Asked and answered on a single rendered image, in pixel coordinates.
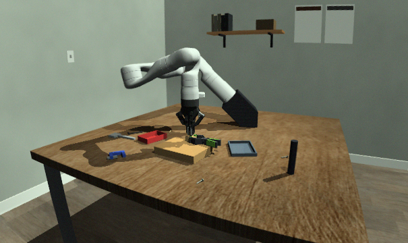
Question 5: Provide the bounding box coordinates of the red open tray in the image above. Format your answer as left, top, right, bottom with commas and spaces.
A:
138, 130, 167, 144

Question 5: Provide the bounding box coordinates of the black cylinder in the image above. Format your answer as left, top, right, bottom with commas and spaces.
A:
287, 140, 298, 175

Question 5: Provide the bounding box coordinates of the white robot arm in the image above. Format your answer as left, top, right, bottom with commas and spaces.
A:
121, 48, 235, 103

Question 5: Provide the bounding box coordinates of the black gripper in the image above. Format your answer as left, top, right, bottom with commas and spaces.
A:
176, 99, 205, 136

